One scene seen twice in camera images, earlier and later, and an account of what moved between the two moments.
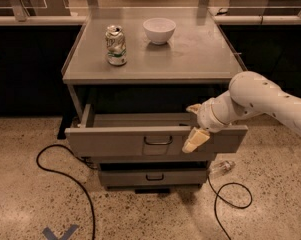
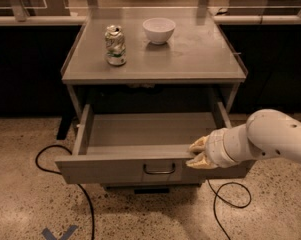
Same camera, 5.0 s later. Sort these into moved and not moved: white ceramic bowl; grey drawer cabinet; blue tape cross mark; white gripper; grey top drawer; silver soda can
Moved: grey top drawer; white gripper
Not moved: blue tape cross mark; white ceramic bowl; grey drawer cabinet; silver soda can
